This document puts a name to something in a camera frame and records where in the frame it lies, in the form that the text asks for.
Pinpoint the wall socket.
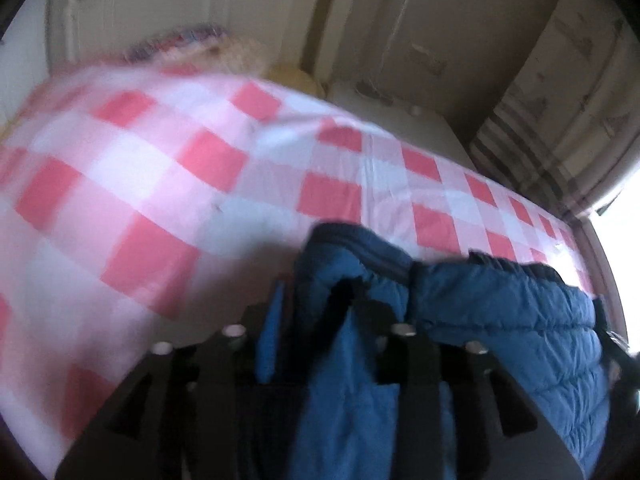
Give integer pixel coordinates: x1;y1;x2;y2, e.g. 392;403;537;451
407;49;449;77

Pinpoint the blue quilted jacket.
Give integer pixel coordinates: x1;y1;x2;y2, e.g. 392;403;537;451
254;222;615;480

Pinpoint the purple patterned pillow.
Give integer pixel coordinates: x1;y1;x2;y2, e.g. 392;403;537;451
124;24;236;62

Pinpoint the pink checkered bed sheet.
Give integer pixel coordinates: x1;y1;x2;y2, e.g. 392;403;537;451
0;64;597;467

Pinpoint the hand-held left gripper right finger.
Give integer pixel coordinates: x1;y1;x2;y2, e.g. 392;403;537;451
334;279;587;480

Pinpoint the beige printed curtain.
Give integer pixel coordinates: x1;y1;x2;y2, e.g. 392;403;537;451
469;0;640;222

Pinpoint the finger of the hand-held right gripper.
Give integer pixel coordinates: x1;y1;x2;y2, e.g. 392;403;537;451
596;294;640;413

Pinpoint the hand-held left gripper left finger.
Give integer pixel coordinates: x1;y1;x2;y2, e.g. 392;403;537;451
54;280;290;480

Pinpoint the beige plush pillow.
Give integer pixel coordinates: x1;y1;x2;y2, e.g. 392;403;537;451
200;36;274;82

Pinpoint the white bedside table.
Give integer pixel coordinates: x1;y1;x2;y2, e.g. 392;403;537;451
324;79;477;172

